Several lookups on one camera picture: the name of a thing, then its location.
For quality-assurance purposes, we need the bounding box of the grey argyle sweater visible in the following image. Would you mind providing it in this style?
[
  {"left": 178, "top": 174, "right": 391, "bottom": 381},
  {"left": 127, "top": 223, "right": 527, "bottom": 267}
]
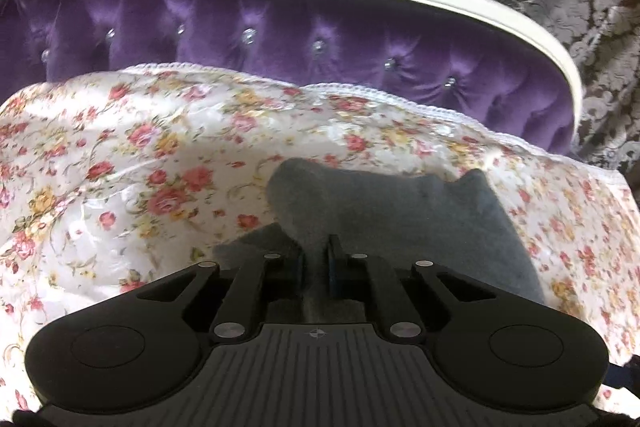
[{"left": 213, "top": 158, "right": 544, "bottom": 323}]

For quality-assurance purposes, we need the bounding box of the floral bed sheet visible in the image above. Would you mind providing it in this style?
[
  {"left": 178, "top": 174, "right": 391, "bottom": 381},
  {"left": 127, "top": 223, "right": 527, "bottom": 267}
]
[{"left": 1, "top": 65, "right": 639, "bottom": 417}]

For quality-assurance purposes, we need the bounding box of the purple tufted chaise sofa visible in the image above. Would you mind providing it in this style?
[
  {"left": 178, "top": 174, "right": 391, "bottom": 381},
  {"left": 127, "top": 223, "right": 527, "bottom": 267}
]
[{"left": 1, "top": 0, "right": 582, "bottom": 154}]

